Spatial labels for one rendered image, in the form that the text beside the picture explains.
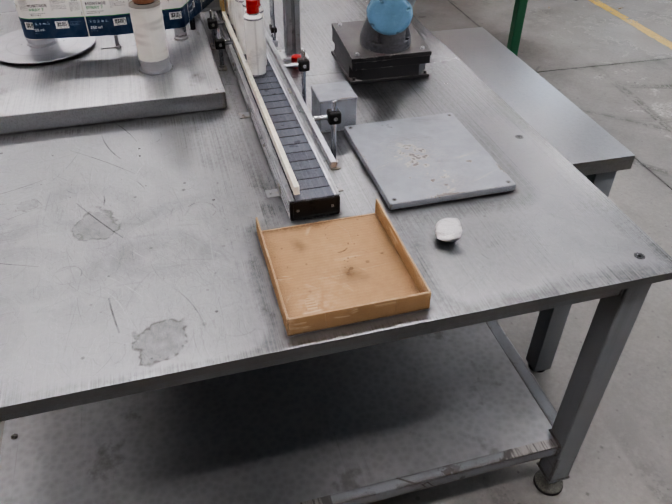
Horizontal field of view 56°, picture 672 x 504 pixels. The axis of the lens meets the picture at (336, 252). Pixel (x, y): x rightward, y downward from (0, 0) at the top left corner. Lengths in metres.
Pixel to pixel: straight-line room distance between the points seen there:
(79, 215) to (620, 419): 1.65
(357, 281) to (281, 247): 0.18
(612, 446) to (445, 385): 0.56
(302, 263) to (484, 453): 0.76
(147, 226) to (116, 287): 0.19
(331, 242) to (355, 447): 0.62
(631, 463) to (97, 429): 1.49
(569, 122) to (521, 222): 0.50
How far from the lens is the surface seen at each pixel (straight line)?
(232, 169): 1.53
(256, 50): 1.83
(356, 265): 1.23
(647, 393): 2.31
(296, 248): 1.27
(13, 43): 2.25
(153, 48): 1.90
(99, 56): 2.09
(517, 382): 1.89
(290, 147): 1.51
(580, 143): 1.75
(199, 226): 1.36
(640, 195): 3.24
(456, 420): 1.78
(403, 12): 1.74
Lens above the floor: 1.63
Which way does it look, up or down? 39 degrees down
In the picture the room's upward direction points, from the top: 1 degrees clockwise
